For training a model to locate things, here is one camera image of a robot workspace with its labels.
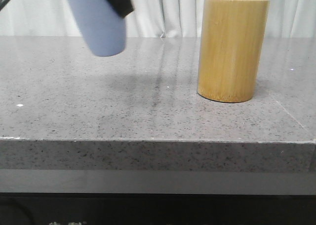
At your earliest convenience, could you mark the blue plastic cup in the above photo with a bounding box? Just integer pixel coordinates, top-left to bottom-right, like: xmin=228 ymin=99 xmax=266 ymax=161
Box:
xmin=67 ymin=0 xmax=126 ymax=57

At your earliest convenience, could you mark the bamboo cylinder holder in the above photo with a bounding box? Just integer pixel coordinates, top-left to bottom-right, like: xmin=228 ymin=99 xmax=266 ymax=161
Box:
xmin=197 ymin=0 xmax=269 ymax=103

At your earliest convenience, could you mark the white curtain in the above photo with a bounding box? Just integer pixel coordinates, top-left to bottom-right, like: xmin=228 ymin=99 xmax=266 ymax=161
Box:
xmin=0 ymin=0 xmax=316 ymax=38

